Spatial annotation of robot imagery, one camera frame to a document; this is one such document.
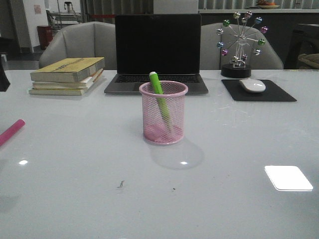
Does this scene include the green highlighter pen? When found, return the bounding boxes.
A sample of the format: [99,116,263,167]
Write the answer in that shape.
[149,72,172,133]

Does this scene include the pink highlighter pen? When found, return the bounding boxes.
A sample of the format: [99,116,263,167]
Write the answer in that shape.
[0,119,25,146]

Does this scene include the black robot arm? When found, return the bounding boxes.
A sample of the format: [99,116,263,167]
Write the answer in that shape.
[0,60,10,92]

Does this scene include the pink mesh pen holder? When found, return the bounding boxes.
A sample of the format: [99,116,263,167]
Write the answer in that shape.
[139,81,188,145]

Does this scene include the dark grey laptop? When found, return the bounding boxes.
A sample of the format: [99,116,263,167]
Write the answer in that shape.
[104,13,208,95]

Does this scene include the middle cream book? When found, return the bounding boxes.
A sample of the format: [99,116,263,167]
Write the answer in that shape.
[32,69,104,90]

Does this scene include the white computer mouse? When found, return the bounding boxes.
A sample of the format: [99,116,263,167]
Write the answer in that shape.
[239,78,266,93]

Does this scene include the top yellow book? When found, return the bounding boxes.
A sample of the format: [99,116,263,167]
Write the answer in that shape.
[30,57,105,83]

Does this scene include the yellow book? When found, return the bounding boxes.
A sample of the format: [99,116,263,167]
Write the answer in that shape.
[30,57,105,83]
[29,87,88,96]

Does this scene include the left grey armchair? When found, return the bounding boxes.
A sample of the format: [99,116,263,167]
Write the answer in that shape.
[39,21,117,70]

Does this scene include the grey armchair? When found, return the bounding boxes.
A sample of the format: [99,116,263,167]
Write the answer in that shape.
[39,21,117,70]
[200,23,283,70]

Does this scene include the ferris wheel desk ornament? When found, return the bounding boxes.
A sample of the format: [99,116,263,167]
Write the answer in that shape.
[216,10,268,78]

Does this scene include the right grey armchair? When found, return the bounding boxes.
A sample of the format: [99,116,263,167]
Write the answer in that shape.
[200,23,283,70]

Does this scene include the black mouse pad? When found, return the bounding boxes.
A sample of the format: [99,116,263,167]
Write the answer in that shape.
[221,80,297,102]

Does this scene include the bottom yellow book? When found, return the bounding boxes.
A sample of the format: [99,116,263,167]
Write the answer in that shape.
[29,87,88,96]

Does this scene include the red trash bin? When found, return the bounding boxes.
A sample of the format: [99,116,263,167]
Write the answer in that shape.
[37,25,53,50]

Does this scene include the fruit bowl on counter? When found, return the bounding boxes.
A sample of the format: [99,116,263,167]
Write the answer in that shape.
[256,0,279,9]

